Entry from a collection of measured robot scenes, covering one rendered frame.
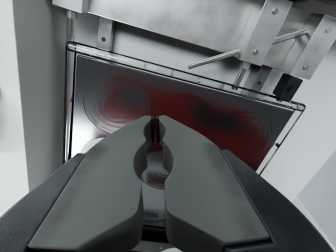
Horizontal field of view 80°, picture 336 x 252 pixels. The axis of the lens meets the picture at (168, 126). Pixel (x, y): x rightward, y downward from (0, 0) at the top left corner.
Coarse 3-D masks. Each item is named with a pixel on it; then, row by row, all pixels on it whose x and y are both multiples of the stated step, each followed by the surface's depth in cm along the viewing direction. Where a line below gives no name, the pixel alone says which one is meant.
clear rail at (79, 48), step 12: (72, 48) 27; (84, 48) 27; (96, 48) 27; (108, 60) 28; (120, 60) 28; (132, 60) 28; (144, 60) 28; (156, 72) 29; (168, 72) 29; (180, 72) 29; (204, 84) 30; (216, 84) 30; (228, 84) 30; (252, 96) 31; (264, 96) 31; (276, 96) 32; (300, 108) 33
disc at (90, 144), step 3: (96, 138) 34; (99, 138) 34; (102, 138) 34; (90, 141) 34; (93, 141) 34; (96, 141) 34; (87, 144) 35; (90, 144) 35; (93, 144) 35; (84, 147) 35; (87, 147) 35; (90, 147) 35; (81, 150) 35; (84, 150) 35; (87, 150) 35
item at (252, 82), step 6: (252, 66) 37; (258, 66) 35; (264, 66) 34; (252, 72) 37; (258, 72) 35; (264, 72) 35; (252, 78) 36; (258, 78) 35; (264, 78) 35; (246, 84) 38; (252, 84) 36; (258, 84) 36; (258, 90) 36; (240, 96) 39
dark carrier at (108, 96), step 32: (96, 64) 28; (96, 96) 30; (128, 96) 31; (160, 96) 31; (192, 96) 31; (224, 96) 31; (96, 128) 33; (192, 128) 34; (224, 128) 34; (256, 128) 35; (160, 160) 37; (256, 160) 38; (160, 192) 42; (160, 224) 47
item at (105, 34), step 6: (102, 18) 30; (108, 18) 30; (102, 24) 30; (108, 24) 30; (114, 24) 32; (102, 30) 30; (108, 30) 30; (114, 30) 33; (102, 36) 31; (108, 36) 31; (96, 42) 31; (102, 42) 31; (108, 42) 31; (102, 48) 32; (108, 48) 32; (102, 60) 33
